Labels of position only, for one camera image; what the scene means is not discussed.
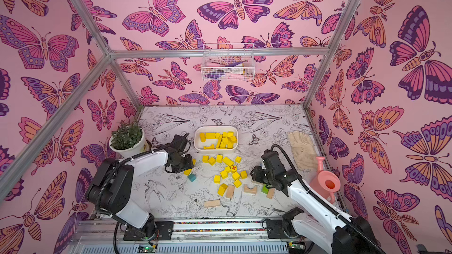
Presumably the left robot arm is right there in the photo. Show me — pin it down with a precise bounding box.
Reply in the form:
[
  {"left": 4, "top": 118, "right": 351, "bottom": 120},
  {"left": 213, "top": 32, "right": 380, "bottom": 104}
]
[{"left": 85, "top": 133, "right": 194, "bottom": 237}]

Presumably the beige work glove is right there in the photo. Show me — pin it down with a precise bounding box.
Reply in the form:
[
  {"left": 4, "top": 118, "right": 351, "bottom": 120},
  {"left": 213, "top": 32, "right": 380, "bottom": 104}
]
[{"left": 287, "top": 131, "right": 318, "bottom": 171}]

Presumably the teal block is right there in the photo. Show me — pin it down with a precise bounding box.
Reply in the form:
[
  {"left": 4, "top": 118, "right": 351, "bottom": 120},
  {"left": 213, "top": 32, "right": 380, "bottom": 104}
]
[{"left": 187, "top": 174, "right": 197, "bottom": 182}]

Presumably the natural wood arch block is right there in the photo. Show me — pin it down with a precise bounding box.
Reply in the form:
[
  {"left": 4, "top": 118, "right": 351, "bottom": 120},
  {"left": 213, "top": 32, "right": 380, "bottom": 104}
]
[{"left": 243, "top": 185, "right": 257, "bottom": 195}]

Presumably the white plastic bin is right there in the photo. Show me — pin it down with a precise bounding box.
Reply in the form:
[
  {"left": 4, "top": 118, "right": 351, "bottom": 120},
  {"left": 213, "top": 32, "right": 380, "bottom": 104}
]
[{"left": 194, "top": 126, "right": 239, "bottom": 153}]

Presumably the pink watering can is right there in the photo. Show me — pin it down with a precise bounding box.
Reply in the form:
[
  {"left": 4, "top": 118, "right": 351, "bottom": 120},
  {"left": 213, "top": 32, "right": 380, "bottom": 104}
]
[{"left": 310, "top": 156, "right": 341, "bottom": 204}]

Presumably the yellow cylinder block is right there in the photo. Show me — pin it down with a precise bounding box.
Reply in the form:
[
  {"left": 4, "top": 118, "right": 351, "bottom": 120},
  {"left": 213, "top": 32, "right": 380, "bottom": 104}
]
[{"left": 199, "top": 133, "right": 206, "bottom": 142}]

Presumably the long natural wood block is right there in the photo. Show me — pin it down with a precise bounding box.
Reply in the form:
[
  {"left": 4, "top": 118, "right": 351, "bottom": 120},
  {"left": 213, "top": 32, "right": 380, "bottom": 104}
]
[{"left": 204, "top": 199, "right": 221, "bottom": 208}]

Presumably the natural wood block upright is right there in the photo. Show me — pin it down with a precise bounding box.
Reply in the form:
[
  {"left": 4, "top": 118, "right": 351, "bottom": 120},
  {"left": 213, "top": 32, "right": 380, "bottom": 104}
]
[{"left": 225, "top": 185, "right": 235, "bottom": 199}]

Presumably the potted green plant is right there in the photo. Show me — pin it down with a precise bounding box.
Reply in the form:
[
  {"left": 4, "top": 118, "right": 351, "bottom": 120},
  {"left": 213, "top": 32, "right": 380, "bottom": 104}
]
[{"left": 109, "top": 121, "right": 151, "bottom": 159}]

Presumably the long yellow block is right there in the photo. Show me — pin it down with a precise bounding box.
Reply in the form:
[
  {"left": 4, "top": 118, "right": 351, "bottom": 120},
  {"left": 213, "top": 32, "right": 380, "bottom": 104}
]
[{"left": 183, "top": 159, "right": 196, "bottom": 176}]

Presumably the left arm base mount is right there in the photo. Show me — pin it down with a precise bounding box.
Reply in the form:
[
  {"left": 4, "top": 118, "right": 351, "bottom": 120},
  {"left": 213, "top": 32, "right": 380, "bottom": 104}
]
[{"left": 123, "top": 220, "right": 174, "bottom": 241}]

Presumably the green rectangular block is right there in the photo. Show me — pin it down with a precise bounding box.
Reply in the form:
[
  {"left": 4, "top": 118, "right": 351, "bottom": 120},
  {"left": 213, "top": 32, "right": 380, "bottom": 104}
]
[{"left": 261, "top": 185, "right": 269, "bottom": 194}]

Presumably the wire basket on wall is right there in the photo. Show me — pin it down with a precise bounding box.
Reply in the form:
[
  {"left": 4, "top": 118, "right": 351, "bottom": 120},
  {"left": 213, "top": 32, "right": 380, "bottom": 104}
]
[{"left": 200, "top": 42, "right": 255, "bottom": 82}]

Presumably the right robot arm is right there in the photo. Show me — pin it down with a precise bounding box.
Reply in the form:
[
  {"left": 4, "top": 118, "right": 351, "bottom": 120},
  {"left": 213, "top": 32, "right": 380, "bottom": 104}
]
[{"left": 251, "top": 144, "right": 384, "bottom": 254}]

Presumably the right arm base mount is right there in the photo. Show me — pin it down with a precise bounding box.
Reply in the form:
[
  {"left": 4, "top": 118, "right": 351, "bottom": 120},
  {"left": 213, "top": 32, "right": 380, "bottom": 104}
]
[{"left": 261, "top": 218, "right": 305, "bottom": 240}]

